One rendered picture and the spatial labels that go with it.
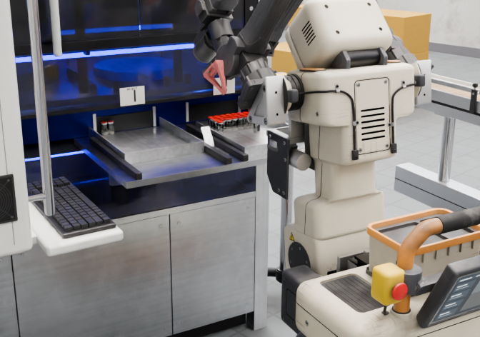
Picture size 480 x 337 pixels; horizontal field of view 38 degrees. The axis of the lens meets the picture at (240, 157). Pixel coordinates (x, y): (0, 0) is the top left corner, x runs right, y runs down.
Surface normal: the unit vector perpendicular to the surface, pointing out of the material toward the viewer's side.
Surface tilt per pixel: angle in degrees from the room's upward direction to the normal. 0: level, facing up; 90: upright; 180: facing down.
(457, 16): 90
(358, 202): 82
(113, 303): 90
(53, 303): 90
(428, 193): 90
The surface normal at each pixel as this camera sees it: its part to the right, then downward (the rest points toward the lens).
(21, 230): 0.52, 0.27
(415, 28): 0.72, 0.22
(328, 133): -0.88, 0.14
